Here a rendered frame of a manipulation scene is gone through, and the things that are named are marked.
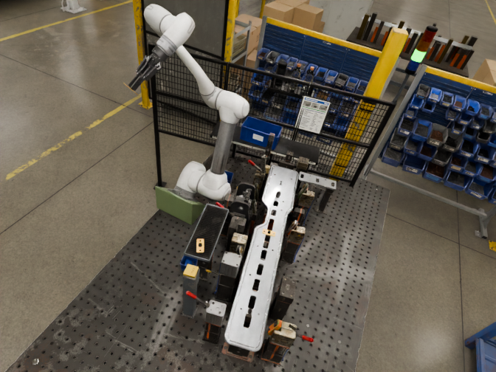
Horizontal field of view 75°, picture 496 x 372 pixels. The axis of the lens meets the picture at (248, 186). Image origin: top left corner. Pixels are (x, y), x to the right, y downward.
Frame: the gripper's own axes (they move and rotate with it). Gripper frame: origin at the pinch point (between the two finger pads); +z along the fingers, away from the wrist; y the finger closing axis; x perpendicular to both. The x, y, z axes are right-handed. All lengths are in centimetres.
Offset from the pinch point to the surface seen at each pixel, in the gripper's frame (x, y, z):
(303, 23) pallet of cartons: 337, -225, -261
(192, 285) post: 43, 75, 59
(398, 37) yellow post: 87, 50, -131
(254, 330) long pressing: 58, 110, 55
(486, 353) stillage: 231, 220, -17
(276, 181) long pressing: 112, 40, -11
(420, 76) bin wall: 208, 38, -185
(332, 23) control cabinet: 504, -299, -385
